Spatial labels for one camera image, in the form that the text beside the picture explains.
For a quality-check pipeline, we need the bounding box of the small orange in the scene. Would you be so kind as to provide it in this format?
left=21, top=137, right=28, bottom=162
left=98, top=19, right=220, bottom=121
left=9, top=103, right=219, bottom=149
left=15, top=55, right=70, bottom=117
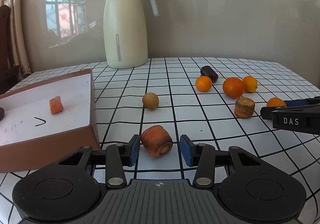
left=195, top=76, right=213, bottom=92
left=266, top=97, right=287, bottom=108
left=242, top=76, right=258, bottom=93

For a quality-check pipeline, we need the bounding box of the thick carrot chunk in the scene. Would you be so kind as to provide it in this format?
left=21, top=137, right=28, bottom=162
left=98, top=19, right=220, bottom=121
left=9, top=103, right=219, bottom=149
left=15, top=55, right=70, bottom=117
left=141, top=125, right=173, bottom=158

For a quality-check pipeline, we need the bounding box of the carrot chunk with green top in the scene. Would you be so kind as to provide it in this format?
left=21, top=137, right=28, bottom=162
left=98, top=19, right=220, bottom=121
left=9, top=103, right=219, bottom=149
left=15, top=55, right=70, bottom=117
left=234, top=96, right=256, bottom=119

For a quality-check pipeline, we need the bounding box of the greenish brown round fruit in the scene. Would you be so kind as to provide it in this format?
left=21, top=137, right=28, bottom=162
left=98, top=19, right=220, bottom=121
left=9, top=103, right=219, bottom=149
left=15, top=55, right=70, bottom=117
left=142, top=92, right=159, bottom=110

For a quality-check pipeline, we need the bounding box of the brown cardboard box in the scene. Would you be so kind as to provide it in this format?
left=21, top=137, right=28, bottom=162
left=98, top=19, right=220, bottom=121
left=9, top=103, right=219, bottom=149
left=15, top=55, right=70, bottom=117
left=0, top=69, right=101, bottom=173

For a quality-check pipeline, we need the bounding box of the large orange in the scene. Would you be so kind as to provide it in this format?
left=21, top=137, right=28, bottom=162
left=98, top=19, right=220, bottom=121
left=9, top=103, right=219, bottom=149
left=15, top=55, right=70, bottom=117
left=222, top=77, right=245, bottom=99

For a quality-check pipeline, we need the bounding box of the small orange carrot piece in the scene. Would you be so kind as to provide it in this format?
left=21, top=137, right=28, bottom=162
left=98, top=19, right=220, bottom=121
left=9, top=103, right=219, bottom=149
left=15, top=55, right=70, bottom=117
left=49, top=96, right=64, bottom=115

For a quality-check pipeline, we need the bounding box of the white grid tablecloth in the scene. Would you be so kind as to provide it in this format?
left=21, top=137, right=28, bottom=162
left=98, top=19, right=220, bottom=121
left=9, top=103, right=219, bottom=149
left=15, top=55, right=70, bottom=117
left=0, top=57, right=320, bottom=224

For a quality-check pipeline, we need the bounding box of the dark wooden sofa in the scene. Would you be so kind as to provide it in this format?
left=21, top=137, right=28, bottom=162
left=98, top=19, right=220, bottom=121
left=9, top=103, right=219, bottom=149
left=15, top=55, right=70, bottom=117
left=0, top=5, right=20, bottom=95

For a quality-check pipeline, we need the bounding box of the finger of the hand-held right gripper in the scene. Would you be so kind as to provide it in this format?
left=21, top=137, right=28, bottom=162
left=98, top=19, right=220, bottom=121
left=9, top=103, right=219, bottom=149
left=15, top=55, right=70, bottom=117
left=284, top=97, right=320, bottom=107
left=260, top=106, right=288, bottom=121

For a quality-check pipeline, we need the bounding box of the cream thermos jug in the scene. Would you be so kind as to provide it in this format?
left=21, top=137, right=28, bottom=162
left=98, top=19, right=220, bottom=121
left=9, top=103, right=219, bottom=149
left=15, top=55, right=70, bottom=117
left=103, top=0, right=160, bottom=69

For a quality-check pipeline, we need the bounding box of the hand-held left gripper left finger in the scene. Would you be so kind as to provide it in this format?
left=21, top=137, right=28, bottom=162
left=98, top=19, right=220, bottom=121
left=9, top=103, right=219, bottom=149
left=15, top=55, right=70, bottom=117
left=59, top=135, right=141, bottom=189

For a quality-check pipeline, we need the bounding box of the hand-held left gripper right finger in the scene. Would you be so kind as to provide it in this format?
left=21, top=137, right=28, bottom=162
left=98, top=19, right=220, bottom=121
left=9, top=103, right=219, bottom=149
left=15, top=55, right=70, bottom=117
left=179, top=134, right=263, bottom=187

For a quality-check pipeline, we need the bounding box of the beige embroidered curtain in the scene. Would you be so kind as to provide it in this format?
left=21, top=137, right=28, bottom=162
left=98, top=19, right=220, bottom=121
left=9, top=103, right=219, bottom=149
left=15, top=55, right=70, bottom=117
left=0, top=0, right=32, bottom=75

